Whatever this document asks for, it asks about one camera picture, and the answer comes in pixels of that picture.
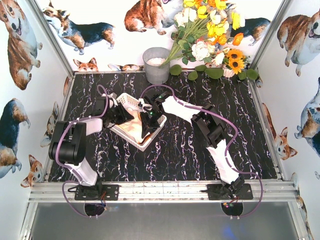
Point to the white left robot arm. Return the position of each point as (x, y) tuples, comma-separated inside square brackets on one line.
[(68, 143)]

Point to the white perforated storage basket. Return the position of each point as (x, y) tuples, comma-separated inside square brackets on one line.
[(129, 101)]

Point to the grey metal bucket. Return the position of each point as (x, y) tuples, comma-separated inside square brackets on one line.
[(156, 68)]

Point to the artificial flower bouquet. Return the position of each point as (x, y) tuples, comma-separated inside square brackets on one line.
[(202, 27)]

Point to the sunflower pot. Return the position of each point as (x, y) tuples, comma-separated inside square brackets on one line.
[(234, 62)]

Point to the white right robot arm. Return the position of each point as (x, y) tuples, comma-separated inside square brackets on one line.
[(208, 128)]

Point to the cream glove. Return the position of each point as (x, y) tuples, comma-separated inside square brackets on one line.
[(133, 128)]

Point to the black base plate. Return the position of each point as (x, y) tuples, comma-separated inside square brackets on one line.
[(108, 192), (219, 192)]

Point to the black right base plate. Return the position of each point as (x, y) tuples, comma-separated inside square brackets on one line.
[(219, 192)]

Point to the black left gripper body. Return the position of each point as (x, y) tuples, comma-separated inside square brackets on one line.
[(116, 116)]

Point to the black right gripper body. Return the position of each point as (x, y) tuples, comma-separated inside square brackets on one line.
[(150, 120)]

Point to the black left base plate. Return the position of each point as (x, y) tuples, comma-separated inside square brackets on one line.
[(108, 192)]

